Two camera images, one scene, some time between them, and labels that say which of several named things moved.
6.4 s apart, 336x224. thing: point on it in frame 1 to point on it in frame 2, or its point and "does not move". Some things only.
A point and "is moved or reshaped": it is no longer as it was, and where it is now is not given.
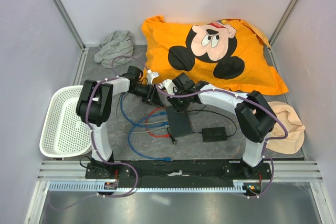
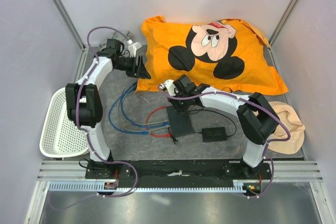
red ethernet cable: (165, 135) does not move
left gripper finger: (156, 99) to (142, 71)
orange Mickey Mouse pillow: (229, 53) does not move
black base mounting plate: (175, 173) does not move
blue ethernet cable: (167, 159) is moved or reshaped
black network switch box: (179, 123) does not move
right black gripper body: (175, 99) does not move
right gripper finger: (180, 106) does not move
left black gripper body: (145, 92) to (128, 65)
